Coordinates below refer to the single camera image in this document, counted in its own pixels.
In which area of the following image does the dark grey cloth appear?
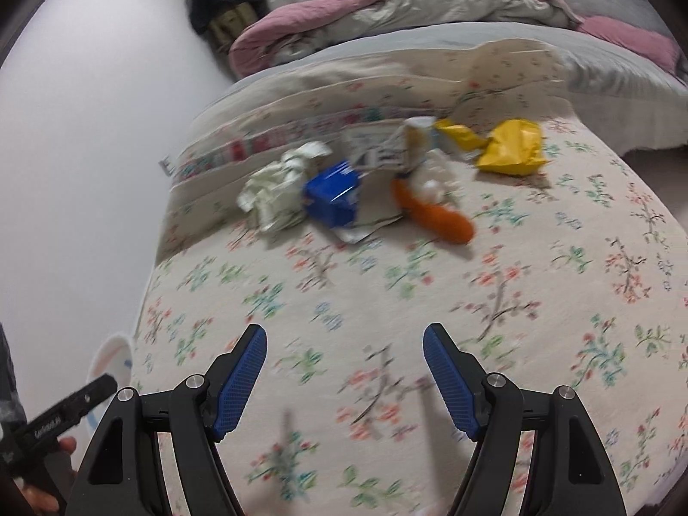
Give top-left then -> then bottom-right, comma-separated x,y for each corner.
0,322 -> 28,431

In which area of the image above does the white paper scrap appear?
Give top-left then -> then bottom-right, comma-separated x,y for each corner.
333,214 -> 404,246

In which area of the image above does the pink pillow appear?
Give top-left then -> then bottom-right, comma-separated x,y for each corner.
577,15 -> 683,79

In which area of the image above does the cream green wrapper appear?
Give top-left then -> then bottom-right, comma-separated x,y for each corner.
236,141 -> 331,234

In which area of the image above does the yellow snack bag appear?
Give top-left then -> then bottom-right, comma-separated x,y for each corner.
476,118 -> 549,177

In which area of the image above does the bed with grey sheet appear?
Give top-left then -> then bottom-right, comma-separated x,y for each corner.
301,21 -> 688,146

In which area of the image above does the yellow wrapper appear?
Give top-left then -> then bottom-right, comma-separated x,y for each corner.
433,118 -> 490,162

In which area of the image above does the white patterned trash bin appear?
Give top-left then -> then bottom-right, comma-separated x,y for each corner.
85,333 -> 135,436

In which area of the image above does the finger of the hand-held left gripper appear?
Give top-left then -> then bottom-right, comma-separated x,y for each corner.
63,373 -> 119,417

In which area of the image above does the floral tablecloth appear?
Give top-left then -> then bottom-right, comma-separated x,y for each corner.
132,37 -> 688,516

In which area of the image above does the white printed carton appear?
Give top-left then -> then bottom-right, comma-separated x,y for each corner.
341,117 -> 436,173

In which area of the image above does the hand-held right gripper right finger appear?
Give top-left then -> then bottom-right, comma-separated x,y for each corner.
422,322 -> 627,516

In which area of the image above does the person's left hand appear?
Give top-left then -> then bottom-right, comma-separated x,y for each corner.
18,437 -> 79,515

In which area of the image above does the orange carrot toy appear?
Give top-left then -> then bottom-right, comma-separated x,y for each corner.
390,177 -> 476,245

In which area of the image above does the blue box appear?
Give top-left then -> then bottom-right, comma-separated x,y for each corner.
302,161 -> 361,227

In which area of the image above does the tan hanging garment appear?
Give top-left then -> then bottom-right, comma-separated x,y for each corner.
207,3 -> 264,55

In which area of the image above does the pink and beige quilt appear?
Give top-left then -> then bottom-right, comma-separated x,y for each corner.
228,0 -> 587,79

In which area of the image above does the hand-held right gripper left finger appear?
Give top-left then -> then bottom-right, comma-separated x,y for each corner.
65,324 -> 268,516

